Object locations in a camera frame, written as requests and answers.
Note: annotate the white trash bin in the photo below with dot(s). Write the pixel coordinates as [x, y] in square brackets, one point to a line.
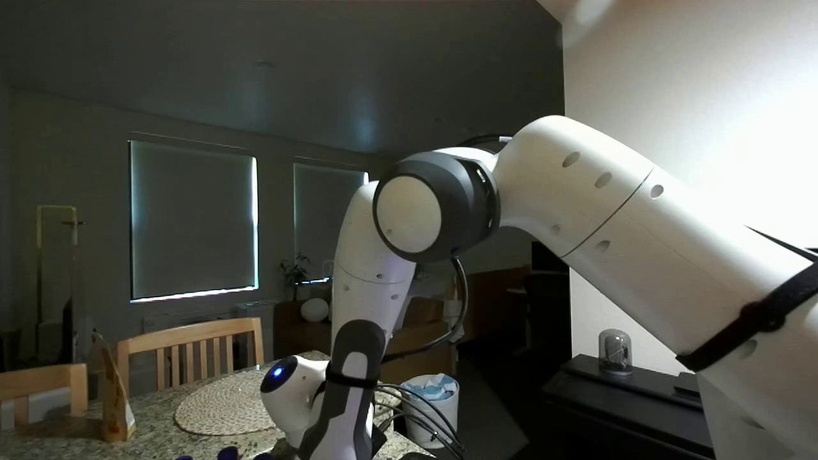
[434, 413]

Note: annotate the wooden slatted chair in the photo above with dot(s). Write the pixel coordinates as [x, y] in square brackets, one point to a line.
[187, 349]

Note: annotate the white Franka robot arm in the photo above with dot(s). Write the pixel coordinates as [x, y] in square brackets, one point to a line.
[616, 238]

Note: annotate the narrow window with blind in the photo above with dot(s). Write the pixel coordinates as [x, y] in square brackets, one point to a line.
[328, 212]

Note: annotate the round woven placemat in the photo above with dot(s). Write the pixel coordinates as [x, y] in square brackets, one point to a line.
[223, 406]

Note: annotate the small wooden chair back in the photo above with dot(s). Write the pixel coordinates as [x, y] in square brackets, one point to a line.
[43, 386]

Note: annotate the pale framed door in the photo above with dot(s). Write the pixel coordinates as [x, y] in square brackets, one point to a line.
[58, 272]

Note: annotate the large window with blind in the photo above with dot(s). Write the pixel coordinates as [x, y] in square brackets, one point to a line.
[194, 220]

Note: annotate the black low cabinet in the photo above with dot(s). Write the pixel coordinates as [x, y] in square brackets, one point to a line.
[630, 410]

